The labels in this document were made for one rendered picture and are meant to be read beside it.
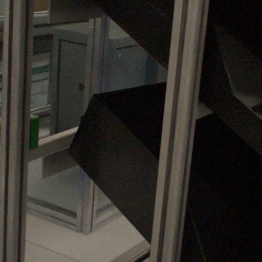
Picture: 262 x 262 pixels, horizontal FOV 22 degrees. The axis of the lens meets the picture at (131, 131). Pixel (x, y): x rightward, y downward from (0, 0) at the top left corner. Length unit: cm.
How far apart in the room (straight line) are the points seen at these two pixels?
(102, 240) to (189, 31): 102
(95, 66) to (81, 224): 36
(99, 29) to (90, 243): 45
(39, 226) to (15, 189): 89
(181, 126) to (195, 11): 9
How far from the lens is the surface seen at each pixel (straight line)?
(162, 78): 164
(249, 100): 58
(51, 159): 71
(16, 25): 61
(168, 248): 57
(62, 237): 150
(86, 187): 147
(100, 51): 139
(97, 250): 145
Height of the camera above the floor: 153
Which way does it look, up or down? 17 degrees down
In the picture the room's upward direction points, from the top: 5 degrees clockwise
